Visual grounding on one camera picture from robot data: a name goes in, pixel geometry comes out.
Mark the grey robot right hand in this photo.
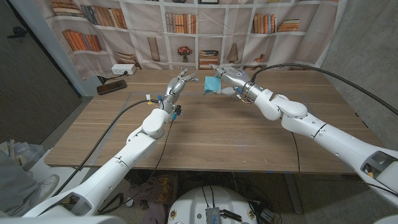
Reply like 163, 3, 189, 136
208, 63, 266, 103

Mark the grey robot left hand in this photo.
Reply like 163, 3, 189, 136
157, 68, 200, 121

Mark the small blue cloth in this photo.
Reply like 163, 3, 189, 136
204, 76, 222, 93

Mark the black TV remote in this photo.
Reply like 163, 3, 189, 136
96, 79, 127, 96

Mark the white power strip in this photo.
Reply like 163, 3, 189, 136
111, 63, 137, 76

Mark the printed bookshelf backdrop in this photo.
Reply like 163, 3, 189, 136
34, 0, 348, 81

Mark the brown cloth on floor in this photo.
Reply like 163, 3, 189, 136
124, 175, 178, 224

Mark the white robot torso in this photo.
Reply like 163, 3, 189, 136
167, 185, 258, 224

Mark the grey table leg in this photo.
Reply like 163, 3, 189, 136
283, 172, 304, 215

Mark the grey finned electronics box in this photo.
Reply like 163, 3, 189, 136
205, 207, 221, 224

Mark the dark wooden door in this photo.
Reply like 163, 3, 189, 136
0, 0, 83, 146

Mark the white shoe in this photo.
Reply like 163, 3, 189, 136
30, 174, 60, 200

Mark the clear plastic container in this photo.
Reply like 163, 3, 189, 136
0, 138, 46, 171

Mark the person in grey clothing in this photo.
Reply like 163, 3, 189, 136
0, 149, 40, 217

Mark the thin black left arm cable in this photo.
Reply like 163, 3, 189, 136
96, 119, 175, 215

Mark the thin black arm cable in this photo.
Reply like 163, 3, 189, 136
96, 119, 175, 215
290, 132, 301, 174

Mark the black power strip cord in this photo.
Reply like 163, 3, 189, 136
96, 70, 129, 85

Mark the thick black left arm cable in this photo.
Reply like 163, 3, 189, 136
52, 98, 161, 197

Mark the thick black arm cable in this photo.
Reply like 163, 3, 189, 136
52, 98, 161, 197
250, 63, 398, 116

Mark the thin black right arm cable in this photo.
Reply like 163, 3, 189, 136
290, 132, 301, 174

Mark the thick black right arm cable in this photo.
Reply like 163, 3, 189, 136
250, 63, 398, 116

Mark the black door handle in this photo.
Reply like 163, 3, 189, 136
7, 26, 28, 39

